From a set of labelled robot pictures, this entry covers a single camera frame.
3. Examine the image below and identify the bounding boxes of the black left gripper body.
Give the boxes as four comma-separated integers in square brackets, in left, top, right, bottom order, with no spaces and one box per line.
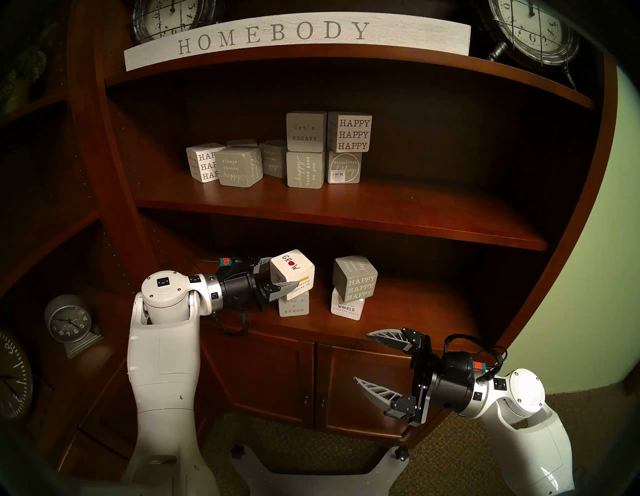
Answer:
[219,271,274,313]

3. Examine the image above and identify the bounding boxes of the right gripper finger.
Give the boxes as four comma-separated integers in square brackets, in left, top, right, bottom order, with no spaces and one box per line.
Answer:
[365,327,426,357]
[353,376,418,421]

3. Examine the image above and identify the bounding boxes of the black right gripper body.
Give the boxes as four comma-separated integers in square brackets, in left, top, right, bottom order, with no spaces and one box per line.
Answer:
[410,334,479,427]

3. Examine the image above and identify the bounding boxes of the white GROW cube I CAN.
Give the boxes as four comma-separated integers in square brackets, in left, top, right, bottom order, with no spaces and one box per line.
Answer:
[270,249,316,301]

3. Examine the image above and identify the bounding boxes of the grey HAPPY print cube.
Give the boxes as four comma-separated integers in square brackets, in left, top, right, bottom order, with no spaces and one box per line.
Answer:
[333,255,379,302]

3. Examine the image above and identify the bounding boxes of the grey LIFE'S A BEACH cube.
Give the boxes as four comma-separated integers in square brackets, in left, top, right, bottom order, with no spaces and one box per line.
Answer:
[278,292,310,318]

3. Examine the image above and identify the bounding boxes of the wooden cabinet door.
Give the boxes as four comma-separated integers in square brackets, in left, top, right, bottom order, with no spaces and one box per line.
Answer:
[215,325,317,428]
[315,342,431,441]

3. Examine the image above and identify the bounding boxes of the white GROW cube WORLD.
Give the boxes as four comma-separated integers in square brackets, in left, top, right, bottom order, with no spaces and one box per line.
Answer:
[331,287,365,321]

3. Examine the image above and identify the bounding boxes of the grey always choose happy cube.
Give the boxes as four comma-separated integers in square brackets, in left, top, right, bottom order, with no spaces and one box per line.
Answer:
[215,146,264,188]

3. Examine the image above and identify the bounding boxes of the grey happy looks good cube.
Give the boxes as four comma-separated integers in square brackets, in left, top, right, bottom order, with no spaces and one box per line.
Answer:
[286,151,327,189]

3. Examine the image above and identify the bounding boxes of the grey script print cube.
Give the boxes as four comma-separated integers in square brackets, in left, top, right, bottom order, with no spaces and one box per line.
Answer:
[259,139,288,179]

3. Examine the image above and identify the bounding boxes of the white HAPPY print cube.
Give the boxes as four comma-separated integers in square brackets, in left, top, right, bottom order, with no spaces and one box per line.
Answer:
[186,143,227,184]
[327,111,373,153]

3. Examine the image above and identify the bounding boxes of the grey circle logo cube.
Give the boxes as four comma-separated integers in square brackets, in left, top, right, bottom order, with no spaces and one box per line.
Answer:
[327,149,363,185]

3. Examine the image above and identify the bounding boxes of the wooden shelf board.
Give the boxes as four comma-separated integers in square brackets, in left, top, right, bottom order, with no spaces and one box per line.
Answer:
[105,44,596,111]
[135,172,550,252]

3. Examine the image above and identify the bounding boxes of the grey LET'S ESCAPE cube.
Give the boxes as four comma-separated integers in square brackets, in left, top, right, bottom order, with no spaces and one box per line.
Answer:
[286,111,328,153]

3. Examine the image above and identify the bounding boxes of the small grey alarm clock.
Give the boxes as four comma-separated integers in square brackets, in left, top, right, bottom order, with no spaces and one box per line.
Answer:
[44,294,103,360]

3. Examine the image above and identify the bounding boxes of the dark wooden bookcase unit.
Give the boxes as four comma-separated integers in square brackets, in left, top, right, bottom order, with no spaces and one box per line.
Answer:
[0,0,226,496]
[67,0,618,451]

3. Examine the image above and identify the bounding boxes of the white HOMEBODY wooden sign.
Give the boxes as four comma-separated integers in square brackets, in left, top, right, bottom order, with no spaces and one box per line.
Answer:
[124,12,472,72]

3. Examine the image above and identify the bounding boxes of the large brown round clock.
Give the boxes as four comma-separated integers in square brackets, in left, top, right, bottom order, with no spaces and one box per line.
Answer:
[0,330,34,421]

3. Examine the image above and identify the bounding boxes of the green potted plant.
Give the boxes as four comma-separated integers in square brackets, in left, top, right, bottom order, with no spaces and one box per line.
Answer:
[0,30,51,116]

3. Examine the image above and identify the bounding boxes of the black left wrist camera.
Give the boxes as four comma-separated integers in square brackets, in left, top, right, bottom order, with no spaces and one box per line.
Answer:
[216,255,256,275]

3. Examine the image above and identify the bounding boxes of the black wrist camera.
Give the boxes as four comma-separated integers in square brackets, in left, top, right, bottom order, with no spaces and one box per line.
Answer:
[450,345,488,373]
[216,255,256,275]

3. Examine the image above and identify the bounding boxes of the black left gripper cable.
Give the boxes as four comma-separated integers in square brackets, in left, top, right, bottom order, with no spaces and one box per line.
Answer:
[200,305,249,337]

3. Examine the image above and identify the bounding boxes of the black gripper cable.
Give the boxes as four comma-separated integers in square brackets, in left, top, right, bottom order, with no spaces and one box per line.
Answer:
[442,334,508,381]
[200,305,249,337]

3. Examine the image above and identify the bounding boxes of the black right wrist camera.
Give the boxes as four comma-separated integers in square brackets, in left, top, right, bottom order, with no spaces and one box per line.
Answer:
[450,345,488,373]

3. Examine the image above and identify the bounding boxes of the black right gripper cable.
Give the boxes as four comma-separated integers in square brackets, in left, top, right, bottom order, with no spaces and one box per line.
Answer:
[442,334,508,381]

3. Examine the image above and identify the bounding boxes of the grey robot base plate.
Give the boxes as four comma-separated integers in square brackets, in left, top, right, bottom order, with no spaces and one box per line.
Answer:
[231,444,411,496]

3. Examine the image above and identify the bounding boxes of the wire-caged round clock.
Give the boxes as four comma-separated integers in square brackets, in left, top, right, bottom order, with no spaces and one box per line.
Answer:
[480,0,581,91]
[131,0,224,45]

